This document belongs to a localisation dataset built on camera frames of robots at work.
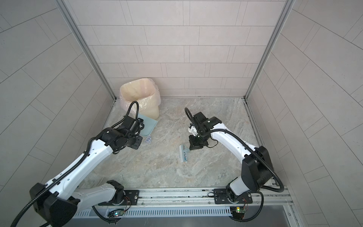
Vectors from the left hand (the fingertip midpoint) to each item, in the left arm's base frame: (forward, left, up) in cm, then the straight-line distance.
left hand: (141, 138), depth 77 cm
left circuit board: (-32, +8, -11) cm, 35 cm away
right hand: (-4, -27, -3) cm, 27 cm away
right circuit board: (-32, -50, -14) cm, 61 cm away
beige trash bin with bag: (+37, +5, -1) cm, 38 cm away
